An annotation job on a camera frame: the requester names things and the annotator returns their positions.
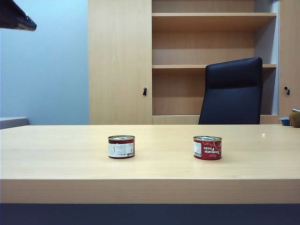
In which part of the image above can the black angular device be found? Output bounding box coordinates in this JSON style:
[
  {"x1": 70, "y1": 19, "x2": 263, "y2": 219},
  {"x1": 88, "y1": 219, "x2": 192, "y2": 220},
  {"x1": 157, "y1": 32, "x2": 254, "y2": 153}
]
[{"x1": 0, "y1": 0, "x2": 38, "y2": 31}]

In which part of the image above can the open wooden bookshelf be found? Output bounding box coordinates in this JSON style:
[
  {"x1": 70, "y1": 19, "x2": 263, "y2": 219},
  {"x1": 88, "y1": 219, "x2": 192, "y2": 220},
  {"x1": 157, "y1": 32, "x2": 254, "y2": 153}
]
[{"x1": 151, "y1": 0, "x2": 280, "y2": 125}]

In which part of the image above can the brown round object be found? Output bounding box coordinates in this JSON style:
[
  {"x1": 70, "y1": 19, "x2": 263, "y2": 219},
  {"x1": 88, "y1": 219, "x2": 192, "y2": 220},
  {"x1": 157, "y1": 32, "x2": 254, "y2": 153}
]
[{"x1": 288, "y1": 108, "x2": 300, "y2": 128}]

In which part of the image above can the grey ledge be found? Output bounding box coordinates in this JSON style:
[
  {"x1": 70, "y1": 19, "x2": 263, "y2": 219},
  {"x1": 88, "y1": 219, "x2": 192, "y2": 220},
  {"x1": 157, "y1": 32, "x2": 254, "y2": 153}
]
[{"x1": 0, "y1": 116, "x2": 29, "y2": 130}]

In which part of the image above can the black office chair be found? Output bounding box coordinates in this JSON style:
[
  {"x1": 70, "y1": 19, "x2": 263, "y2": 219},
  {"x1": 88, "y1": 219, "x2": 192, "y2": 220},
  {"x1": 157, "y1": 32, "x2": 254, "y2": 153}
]
[{"x1": 198, "y1": 57, "x2": 263, "y2": 125}]

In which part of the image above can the wooden cabinet door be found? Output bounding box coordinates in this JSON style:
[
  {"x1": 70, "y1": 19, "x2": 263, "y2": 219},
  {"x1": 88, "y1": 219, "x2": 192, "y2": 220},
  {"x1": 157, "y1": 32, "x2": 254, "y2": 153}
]
[
  {"x1": 88, "y1": 0, "x2": 153, "y2": 125},
  {"x1": 278, "y1": 0, "x2": 300, "y2": 118}
]

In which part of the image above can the red tomato paste can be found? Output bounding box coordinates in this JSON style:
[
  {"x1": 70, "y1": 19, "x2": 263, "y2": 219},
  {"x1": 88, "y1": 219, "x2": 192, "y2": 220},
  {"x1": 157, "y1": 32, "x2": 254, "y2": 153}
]
[{"x1": 193, "y1": 135, "x2": 223, "y2": 160}]

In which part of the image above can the tomato can with white sticker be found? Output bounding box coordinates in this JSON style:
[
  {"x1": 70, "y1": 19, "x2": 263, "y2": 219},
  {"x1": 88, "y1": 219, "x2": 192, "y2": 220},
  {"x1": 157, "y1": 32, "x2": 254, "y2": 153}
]
[{"x1": 108, "y1": 135, "x2": 136, "y2": 160}]

